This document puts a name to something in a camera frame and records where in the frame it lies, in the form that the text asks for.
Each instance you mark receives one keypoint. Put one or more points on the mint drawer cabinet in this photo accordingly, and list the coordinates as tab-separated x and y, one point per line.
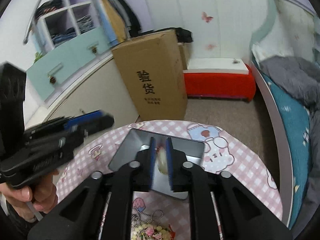
54	68

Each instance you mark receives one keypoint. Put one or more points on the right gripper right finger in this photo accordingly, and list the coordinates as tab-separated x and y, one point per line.
220	206

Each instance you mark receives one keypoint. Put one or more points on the small cardboard box behind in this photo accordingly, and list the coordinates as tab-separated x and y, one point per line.
185	55

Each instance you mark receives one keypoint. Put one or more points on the large cardboard box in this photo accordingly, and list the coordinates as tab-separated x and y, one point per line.
152	71

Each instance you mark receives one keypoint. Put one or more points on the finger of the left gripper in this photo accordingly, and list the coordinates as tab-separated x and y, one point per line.
82	118
93	126

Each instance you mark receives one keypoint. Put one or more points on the flower bead jewelry pile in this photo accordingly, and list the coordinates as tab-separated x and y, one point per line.
152	232

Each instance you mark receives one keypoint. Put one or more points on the grey metal tin box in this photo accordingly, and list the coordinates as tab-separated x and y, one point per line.
139	140

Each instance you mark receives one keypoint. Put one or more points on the black cloth on box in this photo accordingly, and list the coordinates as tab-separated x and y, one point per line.
183	35

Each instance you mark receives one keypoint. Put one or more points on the grey quilt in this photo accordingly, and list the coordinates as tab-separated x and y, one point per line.
300	79

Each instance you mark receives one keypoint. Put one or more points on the hanging clothes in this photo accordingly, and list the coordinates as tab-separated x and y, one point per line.
118	20

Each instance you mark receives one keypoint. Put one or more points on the lilac open shelf unit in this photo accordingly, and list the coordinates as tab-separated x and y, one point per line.
53	18

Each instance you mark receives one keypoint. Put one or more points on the mint bed frame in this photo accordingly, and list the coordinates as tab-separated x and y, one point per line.
291	28

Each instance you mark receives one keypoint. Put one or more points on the red storage ottoman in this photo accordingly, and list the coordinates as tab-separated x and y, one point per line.
219	78

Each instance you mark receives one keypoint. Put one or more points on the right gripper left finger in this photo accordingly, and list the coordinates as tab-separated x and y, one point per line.
101	206

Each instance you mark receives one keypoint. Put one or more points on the person's left hand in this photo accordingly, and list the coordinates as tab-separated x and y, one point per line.
44	197

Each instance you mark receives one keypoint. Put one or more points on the teal bed sheet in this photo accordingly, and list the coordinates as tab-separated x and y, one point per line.
295	118

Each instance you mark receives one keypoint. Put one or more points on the cream low cabinet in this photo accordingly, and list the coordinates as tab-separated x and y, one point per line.
98	87

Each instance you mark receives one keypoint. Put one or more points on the pink checked tablecloth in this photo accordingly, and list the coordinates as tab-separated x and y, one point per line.
222	152

